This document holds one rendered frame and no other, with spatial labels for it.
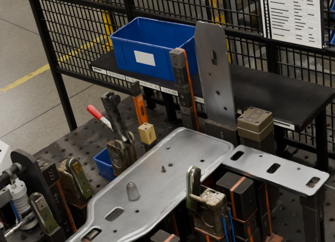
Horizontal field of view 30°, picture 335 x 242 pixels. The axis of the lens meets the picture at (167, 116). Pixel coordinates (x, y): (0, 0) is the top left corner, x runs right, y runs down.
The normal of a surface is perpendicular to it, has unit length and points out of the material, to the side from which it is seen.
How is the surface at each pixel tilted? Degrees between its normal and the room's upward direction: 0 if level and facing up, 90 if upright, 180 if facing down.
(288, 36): 90
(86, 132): 0
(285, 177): 0
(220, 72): 90
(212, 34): 90
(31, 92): 0
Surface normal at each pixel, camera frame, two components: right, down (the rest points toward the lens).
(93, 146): -0.17, -0.82
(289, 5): -0.64, 0.51
